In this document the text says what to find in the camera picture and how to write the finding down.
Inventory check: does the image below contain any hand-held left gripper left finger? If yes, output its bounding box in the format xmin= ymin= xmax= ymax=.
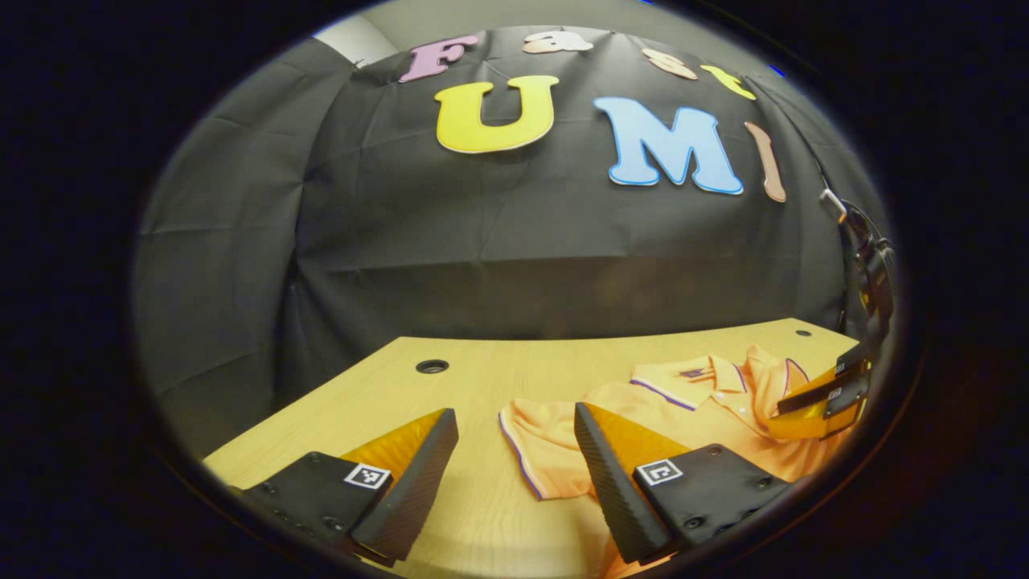
xmin=228 ymin=406 xmax=460 ymax=568

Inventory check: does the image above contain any black backdrop cloth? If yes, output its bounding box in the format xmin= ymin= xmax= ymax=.
xmin=133 ymin=27 xmax=893 ymax=459

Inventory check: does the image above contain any orange T-shirt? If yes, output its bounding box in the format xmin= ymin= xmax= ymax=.
xmin=497 ymin=346 xmax=865 ymax=579

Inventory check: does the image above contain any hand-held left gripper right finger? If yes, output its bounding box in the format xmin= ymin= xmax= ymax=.
xmin=573 ymin=401 xmax=813 ymax=565

